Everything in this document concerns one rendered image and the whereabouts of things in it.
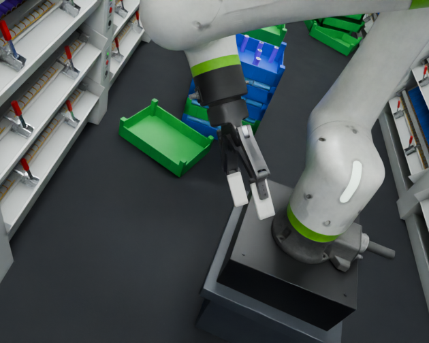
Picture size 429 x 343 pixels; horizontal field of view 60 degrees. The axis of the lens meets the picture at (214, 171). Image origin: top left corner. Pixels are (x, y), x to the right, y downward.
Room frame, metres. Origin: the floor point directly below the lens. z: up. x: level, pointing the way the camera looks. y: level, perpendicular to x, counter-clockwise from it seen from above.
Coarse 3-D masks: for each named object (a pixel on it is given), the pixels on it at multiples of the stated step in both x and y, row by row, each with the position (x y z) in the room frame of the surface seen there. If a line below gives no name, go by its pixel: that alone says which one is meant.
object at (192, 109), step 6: (186, 102) 1.17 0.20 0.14; (186, 108) 1.17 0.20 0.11; (192, 108) 1.17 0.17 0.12; (198, 108) 1.18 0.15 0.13; (204, 108) 1.18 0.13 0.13; (192, 114) 1.17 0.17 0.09; (198, 114) 1.18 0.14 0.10; (204, 114) 1.18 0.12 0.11; (258, 120) 1.20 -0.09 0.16; (252, 126) 1.20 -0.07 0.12; (258, 126) 1.20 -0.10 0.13
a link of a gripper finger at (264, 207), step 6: (252, 186) 0.45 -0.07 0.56; (252, 192) 0.45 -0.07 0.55; (258, 198) 0.45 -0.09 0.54; (270, 198) 0.46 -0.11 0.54; (258, 204) 0.44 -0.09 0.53; (264, 204) 0.45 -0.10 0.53; (270, 204) 0.45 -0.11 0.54; (258, 210) 0.43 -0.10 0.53; (264, 210) 0.44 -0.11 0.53; (270, 210) 0.44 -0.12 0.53; (258, 216) 0.43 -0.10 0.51; (264, 216) 0.43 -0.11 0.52
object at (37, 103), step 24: (72, 48) 0.92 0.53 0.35; (96, 48) 1.00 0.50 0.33; (48, 72) 0.78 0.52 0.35; (72, 72) 0.82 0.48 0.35; (24, 96) 0.65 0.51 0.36; (48, 96) 0.71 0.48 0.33; (0, 120) 0.55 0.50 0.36; (24, 120) 0.57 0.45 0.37; (48, 120) 0.66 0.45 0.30; (0, 144) 0.50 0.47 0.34; (24, 144) 0.54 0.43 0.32; (0, 168) 0.45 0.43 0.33
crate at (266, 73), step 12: (240, 36) 1.38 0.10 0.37; (252, 48) 1.38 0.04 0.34; (264, 48) 1.39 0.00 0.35; (240, 60) 1.29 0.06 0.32; (252, 60) 1.32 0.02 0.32; (264, 60) 1.36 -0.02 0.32; (276, 60) 1.38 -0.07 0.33; (252, 72) 1.19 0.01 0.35; (264, 72) 1.20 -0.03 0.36; (276, 72) 1.21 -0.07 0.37; (276, 84) 1.20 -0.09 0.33
